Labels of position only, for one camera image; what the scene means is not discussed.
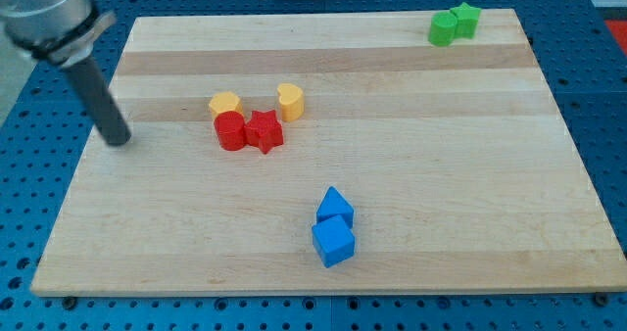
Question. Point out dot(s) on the green star block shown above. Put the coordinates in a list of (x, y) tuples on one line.
[(468, 18)]

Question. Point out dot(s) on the yellow hexagon block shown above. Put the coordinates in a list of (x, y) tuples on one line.
[(223, 102)]

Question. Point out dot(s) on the blue triangle block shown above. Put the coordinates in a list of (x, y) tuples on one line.
[(335, 204)]

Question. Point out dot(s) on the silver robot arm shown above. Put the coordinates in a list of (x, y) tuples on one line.
[(63, 33)]

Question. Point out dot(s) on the yellow heart block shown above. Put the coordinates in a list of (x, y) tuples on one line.
[(291, 101)]

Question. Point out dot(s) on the red star block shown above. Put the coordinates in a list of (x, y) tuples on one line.
[(264, 131)]

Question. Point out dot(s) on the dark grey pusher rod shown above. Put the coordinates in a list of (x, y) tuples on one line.
[(90, 86)]

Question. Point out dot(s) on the green cylinder block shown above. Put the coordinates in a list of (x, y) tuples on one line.
[(442, 29)]

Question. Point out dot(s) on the blue cube block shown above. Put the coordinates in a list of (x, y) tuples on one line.
[(333, 240)]

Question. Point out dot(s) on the red cylinder block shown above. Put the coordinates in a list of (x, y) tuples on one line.
[(229, 127)]

